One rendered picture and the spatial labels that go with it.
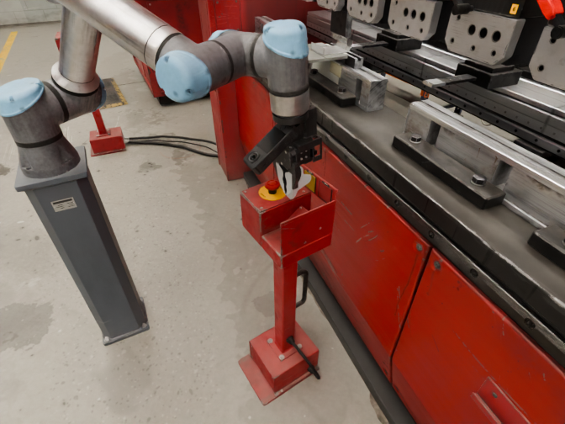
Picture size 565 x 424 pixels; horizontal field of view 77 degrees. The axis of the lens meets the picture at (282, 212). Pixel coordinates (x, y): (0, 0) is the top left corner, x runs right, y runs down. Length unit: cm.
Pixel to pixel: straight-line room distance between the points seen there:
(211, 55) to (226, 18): 144
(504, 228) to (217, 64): 59
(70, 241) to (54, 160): 27
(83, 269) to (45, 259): 82
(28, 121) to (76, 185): 20
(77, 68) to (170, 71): 54
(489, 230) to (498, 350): 23
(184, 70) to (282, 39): 17
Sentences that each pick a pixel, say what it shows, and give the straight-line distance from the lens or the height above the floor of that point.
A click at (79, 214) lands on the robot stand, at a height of 64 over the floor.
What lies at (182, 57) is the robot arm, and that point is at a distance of 60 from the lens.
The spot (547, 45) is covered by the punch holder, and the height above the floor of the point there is 117.
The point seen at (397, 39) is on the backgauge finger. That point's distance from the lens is 140.
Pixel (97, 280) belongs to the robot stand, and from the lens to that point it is 142.
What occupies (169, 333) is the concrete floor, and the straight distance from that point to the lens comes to 163.
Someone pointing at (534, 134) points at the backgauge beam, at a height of 91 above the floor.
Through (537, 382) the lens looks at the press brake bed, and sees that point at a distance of 80.
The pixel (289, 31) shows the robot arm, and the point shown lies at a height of 119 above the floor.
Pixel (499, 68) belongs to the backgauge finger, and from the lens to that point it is 114.
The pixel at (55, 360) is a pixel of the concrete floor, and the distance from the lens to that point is 174.
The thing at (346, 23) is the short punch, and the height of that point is 108.
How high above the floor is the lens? 131
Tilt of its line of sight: 38 degrees down
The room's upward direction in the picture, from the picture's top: straight up
